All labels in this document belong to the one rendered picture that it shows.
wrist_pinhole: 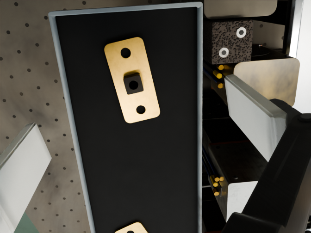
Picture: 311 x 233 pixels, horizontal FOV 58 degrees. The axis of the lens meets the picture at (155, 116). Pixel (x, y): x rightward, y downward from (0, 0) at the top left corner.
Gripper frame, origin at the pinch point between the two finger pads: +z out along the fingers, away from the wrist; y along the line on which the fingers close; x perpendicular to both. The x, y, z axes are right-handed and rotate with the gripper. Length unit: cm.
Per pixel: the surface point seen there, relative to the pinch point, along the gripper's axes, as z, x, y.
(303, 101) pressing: 26.7, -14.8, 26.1
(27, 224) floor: 127, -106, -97
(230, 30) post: 16.8, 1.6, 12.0
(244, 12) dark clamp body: 18.8, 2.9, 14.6
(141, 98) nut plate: 10.5, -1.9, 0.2
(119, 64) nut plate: 10.5, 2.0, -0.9
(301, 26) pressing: 26.8, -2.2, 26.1
